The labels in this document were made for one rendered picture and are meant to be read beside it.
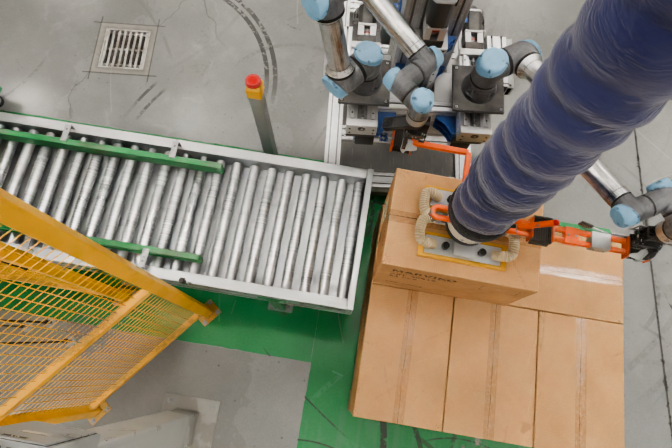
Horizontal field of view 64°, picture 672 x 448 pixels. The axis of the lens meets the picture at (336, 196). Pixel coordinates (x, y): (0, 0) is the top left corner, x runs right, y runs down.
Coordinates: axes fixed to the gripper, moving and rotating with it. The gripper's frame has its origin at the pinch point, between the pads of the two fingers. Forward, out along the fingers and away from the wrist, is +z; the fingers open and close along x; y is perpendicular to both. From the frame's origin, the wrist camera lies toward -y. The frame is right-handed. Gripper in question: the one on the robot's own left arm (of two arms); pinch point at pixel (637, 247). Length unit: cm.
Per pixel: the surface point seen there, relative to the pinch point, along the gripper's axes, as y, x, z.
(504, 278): 43.3, 17.3, 12.7
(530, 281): 33.5, 16.7, 12.7
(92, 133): 241, -29, 62
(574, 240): 23.6, 2.1, -1.4
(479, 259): 54, 12, 10
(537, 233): 37.2, 2.0, -1.6
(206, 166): 179, -21, 57
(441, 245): 69, 10, 10
